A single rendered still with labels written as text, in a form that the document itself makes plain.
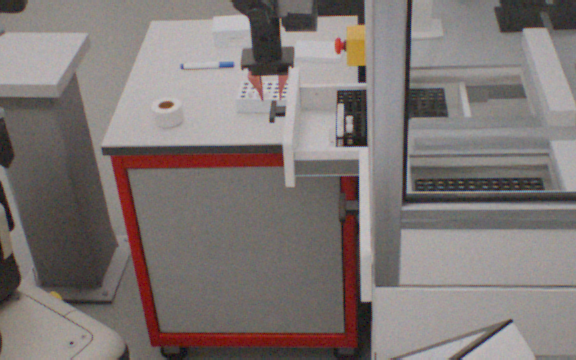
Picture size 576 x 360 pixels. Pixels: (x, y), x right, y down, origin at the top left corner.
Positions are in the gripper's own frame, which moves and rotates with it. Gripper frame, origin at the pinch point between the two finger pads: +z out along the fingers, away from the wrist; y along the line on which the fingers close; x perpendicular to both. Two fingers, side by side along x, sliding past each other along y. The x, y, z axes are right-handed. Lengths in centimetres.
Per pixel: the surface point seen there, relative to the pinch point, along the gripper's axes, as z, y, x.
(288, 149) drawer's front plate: 4.5, 3.5, -12.2
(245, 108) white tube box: 18.5, -8.9, 25.1
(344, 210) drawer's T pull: 4.4, 13.8, -31.1
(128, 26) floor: 96, -88, 225
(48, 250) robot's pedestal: 79, -75, 46
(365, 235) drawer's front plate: 2.7, 17.2, -39.7
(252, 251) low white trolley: 53, -10, 14
